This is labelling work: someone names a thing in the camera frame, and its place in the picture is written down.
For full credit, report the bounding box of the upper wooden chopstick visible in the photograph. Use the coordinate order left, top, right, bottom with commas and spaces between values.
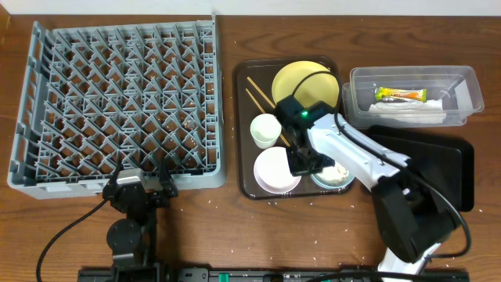
247, 77, 276, 109

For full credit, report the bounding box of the white plastic cup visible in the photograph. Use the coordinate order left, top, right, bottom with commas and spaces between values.
250, 114, 282, 150

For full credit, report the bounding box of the lower wooden chopstick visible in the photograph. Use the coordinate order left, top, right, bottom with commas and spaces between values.
245, 89, 290, 146

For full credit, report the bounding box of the white round bowl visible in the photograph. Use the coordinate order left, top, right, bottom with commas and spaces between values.
254, 146, 301, 194

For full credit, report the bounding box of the light blue bowl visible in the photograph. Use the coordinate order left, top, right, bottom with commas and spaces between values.
311, 163, 355, 190

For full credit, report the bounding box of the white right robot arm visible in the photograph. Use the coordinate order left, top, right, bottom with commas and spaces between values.
274, 96, 463, 279

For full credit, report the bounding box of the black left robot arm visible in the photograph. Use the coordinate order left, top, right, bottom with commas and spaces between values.
103, 162, 178, 269

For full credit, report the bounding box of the yellow round plate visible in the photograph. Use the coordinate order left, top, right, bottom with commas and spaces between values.
272, 61, 340, 107

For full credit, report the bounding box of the yellow orange snack wrapper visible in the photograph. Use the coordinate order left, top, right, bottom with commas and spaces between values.
375, 87, 427, 103

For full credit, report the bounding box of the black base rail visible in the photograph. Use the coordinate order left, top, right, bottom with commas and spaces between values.
77, 268, 470, 282

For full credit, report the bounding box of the wooden chopstick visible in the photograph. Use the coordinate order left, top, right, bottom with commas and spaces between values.
247, 77, 276, 109
245, 89, 290, 146

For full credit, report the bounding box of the black waste tray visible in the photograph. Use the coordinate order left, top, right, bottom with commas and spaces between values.
368, 125, 474, 212

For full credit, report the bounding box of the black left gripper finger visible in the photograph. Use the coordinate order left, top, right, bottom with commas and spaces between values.
158, 159, 175, 190
111, 161, 123, 184

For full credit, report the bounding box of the white crumpled napkin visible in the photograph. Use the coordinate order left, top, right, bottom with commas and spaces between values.
369, 99, 446, 124

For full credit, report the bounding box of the grey plastic dish rack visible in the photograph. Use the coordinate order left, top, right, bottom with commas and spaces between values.
7, 18, 226, 200

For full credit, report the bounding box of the clear plastic waste bin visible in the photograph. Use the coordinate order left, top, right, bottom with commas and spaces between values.
343, 65, 485, 128

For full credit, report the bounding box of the brown serving tray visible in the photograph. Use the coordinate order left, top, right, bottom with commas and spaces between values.
232, 55, 355, 200

